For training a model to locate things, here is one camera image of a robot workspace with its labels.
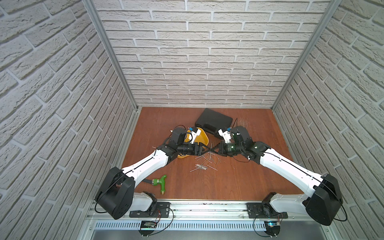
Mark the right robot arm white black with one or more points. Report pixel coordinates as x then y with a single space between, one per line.
321 197

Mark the left aluminium corner post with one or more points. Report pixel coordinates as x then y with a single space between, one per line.
94 16

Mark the steel nail bundle nail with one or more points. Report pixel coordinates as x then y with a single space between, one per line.
202 167

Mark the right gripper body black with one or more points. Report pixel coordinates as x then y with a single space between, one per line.
229 149

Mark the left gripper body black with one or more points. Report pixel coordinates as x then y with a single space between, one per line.
197 149

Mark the left controller board with cable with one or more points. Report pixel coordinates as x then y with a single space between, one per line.
147 228

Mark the yellow plastic storage box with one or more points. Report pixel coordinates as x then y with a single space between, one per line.
202 138

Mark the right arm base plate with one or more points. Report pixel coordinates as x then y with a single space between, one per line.
264 211

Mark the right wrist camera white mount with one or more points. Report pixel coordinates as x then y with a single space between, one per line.
226 135

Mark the aluminium front rail frame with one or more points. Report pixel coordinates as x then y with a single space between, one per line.
204 220

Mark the controller board with cable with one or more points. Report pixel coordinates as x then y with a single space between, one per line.
272 229
147 228

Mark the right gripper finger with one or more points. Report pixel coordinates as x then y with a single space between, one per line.
214 146
215 151

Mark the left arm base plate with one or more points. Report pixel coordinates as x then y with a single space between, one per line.
156 210

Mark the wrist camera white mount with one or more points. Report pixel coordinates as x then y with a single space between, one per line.
193 133
226 135

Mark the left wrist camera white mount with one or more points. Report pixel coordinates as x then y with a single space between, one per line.
193 133

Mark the right aluminium corner post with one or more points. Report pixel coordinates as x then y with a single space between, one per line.
324 21

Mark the black plastic tool case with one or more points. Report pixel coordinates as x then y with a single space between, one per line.
211 122

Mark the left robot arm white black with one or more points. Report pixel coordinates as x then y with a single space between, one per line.
116 194

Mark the aluminium corner post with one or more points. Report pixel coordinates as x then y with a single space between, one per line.
324 21
94 16

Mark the right controller board with cable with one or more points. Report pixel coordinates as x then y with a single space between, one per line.
272 229

